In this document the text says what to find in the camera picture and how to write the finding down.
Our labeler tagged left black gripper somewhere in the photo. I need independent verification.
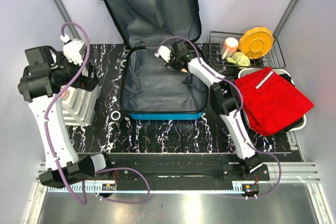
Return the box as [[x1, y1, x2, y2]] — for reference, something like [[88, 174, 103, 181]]
[[52, 50, 99, 91]]

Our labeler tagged blue cartoon fish suitcase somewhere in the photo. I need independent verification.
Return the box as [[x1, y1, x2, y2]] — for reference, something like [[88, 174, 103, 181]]
[[101, 0, 208, 120]]

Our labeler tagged red garment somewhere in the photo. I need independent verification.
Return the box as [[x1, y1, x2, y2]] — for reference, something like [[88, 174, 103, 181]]
[[236, 67, 314, 136]]

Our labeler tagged black garment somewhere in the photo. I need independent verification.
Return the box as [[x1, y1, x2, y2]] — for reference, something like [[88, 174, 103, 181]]
[[280, 73, 307, 132]]

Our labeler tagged pink round cosmetic item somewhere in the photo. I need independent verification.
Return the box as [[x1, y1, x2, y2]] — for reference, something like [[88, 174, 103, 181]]
[[61, 90, 69, 100]]

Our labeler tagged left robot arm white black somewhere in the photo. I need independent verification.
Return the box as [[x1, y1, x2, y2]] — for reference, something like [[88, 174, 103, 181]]
[[18, 40, 113, 188]]

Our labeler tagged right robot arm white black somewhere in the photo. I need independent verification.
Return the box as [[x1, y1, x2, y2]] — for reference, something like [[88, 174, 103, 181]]
[[155, 40, 263, 180]]

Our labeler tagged white drawer organizer box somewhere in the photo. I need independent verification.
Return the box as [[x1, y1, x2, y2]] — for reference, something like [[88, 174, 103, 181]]
[[60, 62, 102, 127]]

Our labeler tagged pink plastic cup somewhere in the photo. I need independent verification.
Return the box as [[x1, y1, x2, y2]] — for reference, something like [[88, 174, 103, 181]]
[[220, 37, 239, 60]]

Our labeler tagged light green cup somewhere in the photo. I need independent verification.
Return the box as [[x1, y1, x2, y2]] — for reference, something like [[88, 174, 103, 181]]
[[226, 51, 250, 69]]

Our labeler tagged white rectangular plastic basin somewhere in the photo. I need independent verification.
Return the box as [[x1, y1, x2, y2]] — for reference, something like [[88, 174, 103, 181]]
[[238, 68, 307, 132]]

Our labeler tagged orange round plate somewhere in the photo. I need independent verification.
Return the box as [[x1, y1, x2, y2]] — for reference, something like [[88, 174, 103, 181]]
[[238, 27, 274, 60]]

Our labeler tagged black marbled table mat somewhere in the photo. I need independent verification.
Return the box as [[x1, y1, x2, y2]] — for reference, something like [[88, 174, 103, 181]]
[[65, 42, 292, 154]]

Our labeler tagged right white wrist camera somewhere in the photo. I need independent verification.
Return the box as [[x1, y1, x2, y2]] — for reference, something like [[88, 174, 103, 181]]
[[154, 46, 172, 62]]

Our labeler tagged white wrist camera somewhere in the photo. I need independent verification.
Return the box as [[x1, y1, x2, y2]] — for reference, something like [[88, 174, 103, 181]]
[[154, 46, 172, 62], [60, 34, 87, 66]]

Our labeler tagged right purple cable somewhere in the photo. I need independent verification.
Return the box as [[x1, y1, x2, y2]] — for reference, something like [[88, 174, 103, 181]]
[[157, 36, 282, 200]]

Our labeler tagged purple cable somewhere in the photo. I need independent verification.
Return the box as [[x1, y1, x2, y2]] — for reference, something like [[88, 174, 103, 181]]
[[44, 22, 151, 206], [157, 36, 282, 200]]

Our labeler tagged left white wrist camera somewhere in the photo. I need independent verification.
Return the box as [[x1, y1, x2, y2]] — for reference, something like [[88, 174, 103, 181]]
[[60, 34, 87, 66]]

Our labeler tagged black wire dish rack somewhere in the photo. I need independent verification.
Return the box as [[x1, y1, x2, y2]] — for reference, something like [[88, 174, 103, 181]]
[[207, 31, 286, 79]]

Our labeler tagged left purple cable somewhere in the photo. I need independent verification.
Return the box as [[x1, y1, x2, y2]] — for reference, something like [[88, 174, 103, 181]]
[[44, 22, 151, 206]]

